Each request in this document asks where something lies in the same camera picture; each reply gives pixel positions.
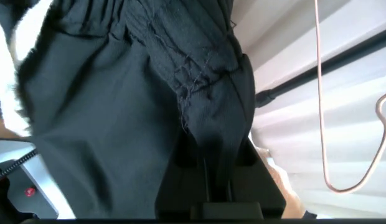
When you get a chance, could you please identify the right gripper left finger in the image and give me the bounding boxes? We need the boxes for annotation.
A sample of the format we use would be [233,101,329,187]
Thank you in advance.
[155,136,210,218]

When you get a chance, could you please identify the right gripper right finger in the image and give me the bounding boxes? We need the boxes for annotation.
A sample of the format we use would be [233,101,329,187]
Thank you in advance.
[230,138,286,218]

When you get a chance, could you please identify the black shorts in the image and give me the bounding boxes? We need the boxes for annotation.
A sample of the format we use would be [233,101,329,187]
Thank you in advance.
[0,0,257,220]

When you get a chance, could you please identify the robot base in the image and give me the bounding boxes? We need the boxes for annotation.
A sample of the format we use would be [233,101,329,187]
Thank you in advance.
[0,136,76,220]

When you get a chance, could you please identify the pink clothes hanger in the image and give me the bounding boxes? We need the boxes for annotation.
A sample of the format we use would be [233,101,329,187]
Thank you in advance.
[314,0,386,195]

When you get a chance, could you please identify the black clothes rack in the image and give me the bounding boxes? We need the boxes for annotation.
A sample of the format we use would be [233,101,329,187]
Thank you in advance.
[255,27,386,109]

